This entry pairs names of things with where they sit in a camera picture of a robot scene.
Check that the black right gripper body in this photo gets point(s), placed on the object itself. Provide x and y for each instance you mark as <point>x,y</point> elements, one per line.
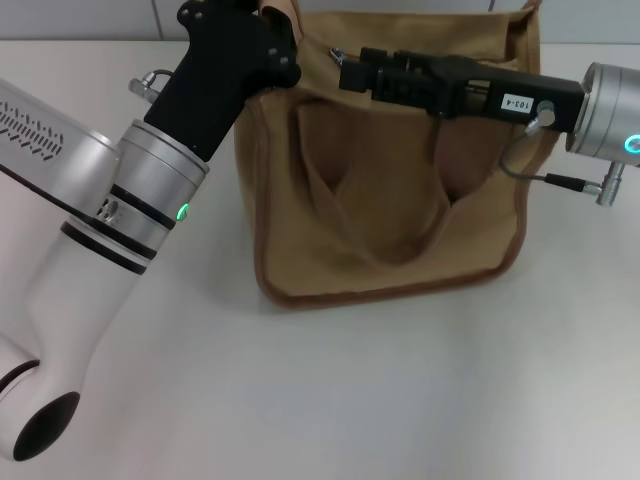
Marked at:
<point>500,95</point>

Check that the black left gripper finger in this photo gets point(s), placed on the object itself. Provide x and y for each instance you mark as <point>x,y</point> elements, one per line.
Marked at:
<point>281,32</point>

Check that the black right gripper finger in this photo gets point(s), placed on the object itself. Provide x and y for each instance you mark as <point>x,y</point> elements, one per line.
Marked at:
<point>377,55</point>
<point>395,85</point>

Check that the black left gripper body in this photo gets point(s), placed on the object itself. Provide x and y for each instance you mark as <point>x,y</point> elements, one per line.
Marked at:
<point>220,85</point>

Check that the silver metal zipper pull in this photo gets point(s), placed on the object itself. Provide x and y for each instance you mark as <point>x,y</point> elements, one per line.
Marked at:
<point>336,54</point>

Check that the khaki canvas food bag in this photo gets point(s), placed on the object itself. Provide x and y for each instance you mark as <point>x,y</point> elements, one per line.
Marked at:
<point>390,225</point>

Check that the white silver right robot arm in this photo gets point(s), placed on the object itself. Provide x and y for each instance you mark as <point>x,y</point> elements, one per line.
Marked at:
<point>605,115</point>

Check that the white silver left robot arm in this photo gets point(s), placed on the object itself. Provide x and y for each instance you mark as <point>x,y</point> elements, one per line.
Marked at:
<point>65,310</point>

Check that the silver perforated left camera box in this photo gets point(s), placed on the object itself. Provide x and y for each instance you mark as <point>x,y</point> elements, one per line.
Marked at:
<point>45,145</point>

